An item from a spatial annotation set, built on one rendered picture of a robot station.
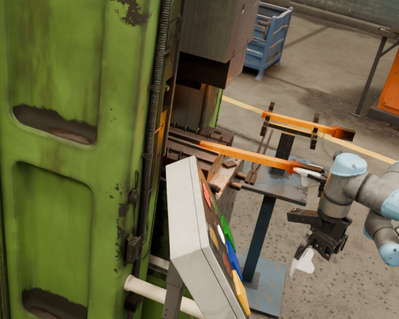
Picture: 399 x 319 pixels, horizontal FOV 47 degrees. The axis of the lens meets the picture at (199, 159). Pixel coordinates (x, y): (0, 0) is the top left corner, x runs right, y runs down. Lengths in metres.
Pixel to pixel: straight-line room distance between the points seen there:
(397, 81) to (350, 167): 4.00
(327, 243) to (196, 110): 0.87
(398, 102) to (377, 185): 4.03
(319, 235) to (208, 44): 0.60
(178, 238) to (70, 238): 0.71
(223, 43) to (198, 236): 0.60
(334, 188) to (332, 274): 1.73
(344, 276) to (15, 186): 1.96
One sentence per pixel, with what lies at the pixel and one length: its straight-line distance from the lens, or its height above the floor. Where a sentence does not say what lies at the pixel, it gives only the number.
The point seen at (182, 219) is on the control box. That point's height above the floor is 1.18.
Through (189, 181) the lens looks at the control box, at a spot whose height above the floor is 1.19.
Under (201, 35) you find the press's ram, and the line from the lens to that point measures 1.33.
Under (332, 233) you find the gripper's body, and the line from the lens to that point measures 1.22.
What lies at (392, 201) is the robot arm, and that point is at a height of 1.25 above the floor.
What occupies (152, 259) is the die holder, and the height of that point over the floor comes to 0.53.
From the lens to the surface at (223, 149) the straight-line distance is 1.61.
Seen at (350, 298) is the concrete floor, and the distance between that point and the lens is 2.75.
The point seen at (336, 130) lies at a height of 0.98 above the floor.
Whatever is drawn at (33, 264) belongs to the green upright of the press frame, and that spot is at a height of 0.54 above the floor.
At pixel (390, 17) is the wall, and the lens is 9.13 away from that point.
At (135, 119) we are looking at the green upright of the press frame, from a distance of 1.19.
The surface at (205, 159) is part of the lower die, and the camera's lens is 1.57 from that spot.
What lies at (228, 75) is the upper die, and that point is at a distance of 1.39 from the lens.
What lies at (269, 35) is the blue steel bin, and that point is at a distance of 5.29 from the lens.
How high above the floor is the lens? 1.78
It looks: 30 degrees down
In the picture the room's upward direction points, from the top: 10 degrees clockwise
